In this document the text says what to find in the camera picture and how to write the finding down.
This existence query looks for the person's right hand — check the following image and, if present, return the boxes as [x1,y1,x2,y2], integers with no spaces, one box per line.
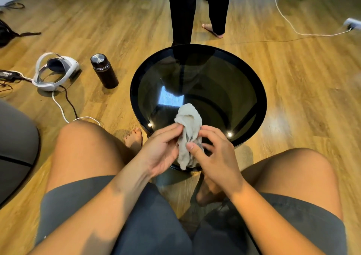
[186,125,246,198]

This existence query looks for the person's left hand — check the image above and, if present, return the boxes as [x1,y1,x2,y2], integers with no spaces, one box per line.
[138,123,184,178]

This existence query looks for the grey sock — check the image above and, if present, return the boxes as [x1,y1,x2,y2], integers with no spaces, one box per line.
[174,103,205,171]

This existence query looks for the person's left forearm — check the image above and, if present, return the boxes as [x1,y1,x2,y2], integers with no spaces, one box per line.
[27,150,159,255]

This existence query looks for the person's right forearm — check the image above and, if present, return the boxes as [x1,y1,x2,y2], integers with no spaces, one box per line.
[229,179,320,255]

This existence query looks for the round black glass table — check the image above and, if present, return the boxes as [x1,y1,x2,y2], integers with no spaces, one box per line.
[130,44,267,172]

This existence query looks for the black thermos bottle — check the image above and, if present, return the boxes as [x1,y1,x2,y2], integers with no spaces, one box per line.
[90,54,119,89]

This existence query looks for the person's left leg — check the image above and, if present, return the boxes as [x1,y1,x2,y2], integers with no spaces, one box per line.
[46,121,147,194]

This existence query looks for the person's leg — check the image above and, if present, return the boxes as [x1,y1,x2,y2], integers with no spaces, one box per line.
[195,147,344,219]
[46,121,147,194]

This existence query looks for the grey shorts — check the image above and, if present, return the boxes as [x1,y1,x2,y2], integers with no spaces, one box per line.
[35,175,349,255]

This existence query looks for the person's right leg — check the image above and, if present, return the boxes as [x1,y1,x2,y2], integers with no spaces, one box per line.
[195,147,344,219]

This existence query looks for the white headset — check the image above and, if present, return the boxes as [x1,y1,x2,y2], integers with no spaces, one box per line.
[32,52,81,92]

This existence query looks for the grey cushion seat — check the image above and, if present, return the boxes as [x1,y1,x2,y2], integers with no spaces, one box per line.
[0,100,42,209]

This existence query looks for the black power device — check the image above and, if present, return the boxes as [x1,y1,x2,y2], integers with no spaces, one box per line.
[0,69,25,83]

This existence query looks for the black bag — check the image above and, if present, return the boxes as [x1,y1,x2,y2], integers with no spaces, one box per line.
[0,19,42,48]

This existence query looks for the white power adapter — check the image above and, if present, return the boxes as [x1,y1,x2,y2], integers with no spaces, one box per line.
[342,17,361,30]

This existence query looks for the black headset cable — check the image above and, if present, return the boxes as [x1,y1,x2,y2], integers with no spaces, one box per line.
[59,85,80,120]

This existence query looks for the white headset cable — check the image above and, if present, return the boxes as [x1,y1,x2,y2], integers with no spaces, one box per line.
[8,70,101,126]

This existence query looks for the long white cable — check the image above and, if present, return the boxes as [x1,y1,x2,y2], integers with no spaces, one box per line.
[272,0,353,37]

